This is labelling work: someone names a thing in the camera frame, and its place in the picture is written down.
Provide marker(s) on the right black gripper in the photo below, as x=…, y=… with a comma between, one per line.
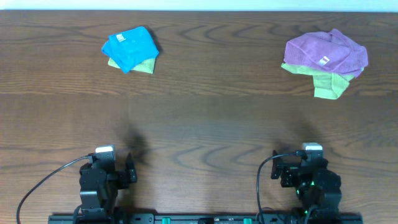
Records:
x=290, y=172

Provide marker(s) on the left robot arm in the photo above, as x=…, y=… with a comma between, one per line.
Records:
x=100, y=182

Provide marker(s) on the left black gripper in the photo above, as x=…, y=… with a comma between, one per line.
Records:
x=130, y=173

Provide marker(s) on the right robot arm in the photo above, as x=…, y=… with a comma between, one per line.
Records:
x=316, y=187

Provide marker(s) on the green crumpled cloth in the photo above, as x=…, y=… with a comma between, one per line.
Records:
x=326, y=85

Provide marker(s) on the green folded cloth under blue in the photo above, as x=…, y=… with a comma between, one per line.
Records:
x=146, y=66

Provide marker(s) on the purple microfiber cloth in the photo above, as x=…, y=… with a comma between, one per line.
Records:
x=327, y=51

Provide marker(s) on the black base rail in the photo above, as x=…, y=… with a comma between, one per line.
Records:
x=148, y=218

